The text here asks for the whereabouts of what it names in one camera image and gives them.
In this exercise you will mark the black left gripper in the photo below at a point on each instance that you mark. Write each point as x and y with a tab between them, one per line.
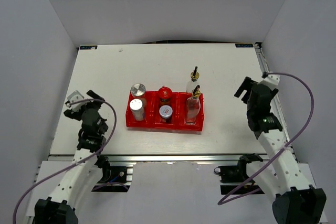
77	115

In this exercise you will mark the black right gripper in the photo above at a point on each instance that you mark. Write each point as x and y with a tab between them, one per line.
247	85

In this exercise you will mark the silver-lid white shaker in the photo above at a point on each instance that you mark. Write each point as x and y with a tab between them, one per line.
137	109

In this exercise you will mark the silver-top white cylinder canister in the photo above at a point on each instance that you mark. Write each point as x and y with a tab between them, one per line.
138	91

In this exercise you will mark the glass bottle with dark sauce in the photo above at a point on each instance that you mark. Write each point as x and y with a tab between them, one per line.
193	80

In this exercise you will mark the clear glass bottle gold spout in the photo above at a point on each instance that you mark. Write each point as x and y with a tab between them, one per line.
192	106

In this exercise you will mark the white-lid brown spice jar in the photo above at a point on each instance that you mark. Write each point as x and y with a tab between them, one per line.
166	113

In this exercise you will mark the red-lid sauce jar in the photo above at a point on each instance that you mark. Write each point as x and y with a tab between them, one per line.
164	95

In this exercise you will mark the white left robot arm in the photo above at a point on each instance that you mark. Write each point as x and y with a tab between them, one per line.
87	166

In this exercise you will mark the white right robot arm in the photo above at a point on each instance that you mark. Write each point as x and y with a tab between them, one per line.
294	199

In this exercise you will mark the blue right corner sticker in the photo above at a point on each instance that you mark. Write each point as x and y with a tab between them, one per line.
244	45

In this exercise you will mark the red three-compartment tray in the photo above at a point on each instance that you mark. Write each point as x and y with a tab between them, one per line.
153	120

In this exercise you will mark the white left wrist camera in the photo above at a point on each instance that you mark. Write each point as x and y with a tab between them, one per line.
74	101

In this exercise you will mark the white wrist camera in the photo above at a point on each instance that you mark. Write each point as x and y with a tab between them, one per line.
74	101
270	80

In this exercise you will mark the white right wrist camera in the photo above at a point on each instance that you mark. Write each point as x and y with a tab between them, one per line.
270	80

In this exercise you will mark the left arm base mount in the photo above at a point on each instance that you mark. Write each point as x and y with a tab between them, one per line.
115	178

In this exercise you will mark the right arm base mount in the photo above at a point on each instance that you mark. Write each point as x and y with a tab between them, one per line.
232	170

